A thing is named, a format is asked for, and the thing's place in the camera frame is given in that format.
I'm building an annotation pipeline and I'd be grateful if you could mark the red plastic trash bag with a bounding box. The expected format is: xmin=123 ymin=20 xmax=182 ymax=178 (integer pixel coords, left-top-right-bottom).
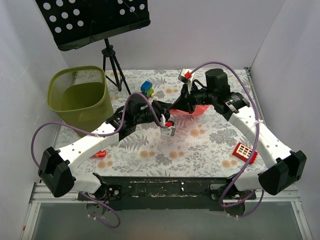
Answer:
xmin=170 ymin=105 xmax=210 ymax=116

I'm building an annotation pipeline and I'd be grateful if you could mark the red trash bag roll remainder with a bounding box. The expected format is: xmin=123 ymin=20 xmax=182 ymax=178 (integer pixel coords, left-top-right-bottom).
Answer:
xmin=94 ymin=150 xmax=107 ymax=158

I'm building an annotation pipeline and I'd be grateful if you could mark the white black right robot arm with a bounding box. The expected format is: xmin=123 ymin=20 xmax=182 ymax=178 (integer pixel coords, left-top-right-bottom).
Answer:
xmin=171 ymin=68 xmax=307 ymax=199

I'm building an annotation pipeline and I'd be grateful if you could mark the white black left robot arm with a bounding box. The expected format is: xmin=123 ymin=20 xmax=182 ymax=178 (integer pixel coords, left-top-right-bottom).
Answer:
xmin=38 ymin=92 xmax=175 ymax=200

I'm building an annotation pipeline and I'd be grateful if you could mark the olive green mesh trash bin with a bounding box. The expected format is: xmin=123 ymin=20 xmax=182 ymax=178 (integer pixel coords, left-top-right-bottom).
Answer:
xmin=47 ymin=65 xmax=114 ymax=132

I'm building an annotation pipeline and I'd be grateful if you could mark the colourful toy brick car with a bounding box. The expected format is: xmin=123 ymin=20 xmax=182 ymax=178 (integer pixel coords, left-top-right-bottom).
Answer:
xmin=140 ymin=80 xmax=154 ymax=99

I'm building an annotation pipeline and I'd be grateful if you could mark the floral patterned table mat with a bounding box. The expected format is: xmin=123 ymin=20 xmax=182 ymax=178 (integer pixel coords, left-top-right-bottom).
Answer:
xmin=75 ymin=70 xmax=252 ymax=177

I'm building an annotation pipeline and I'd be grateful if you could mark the red white toy block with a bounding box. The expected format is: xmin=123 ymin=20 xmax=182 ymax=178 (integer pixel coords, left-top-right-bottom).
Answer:
xmin=232 ymin=142 xmax=252 ymax=162

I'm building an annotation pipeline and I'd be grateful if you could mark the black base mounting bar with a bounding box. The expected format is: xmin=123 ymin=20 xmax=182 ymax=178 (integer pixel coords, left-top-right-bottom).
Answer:
xmin=77 ymin=176 xmax=256 ymax=212

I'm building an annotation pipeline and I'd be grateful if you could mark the black perforated music stand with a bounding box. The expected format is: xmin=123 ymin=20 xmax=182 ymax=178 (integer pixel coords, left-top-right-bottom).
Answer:
xmin=35 ymin=0 xmax=151 ymax=91

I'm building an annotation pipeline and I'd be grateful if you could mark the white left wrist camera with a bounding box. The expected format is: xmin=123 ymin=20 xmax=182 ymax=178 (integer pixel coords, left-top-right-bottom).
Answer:
xmin=160 ymin=120 xmax=176 ymax=137

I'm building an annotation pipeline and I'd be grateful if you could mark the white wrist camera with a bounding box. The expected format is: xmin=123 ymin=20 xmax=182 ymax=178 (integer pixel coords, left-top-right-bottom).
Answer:
xmin=160 ymin=120 xmax=176 ymax=137
xmin=178 ymin=68 xmax=194 ymax=94

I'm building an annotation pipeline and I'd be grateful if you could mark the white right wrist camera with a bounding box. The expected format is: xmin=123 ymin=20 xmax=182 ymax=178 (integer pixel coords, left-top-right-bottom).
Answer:
xmin=178 ymin=68 xmax=194 ymax=94

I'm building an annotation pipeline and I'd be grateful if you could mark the aluminium frame rail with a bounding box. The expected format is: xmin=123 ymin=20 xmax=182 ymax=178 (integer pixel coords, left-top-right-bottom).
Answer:
xmin=19 ymin=181 xmax=81 ymax=240

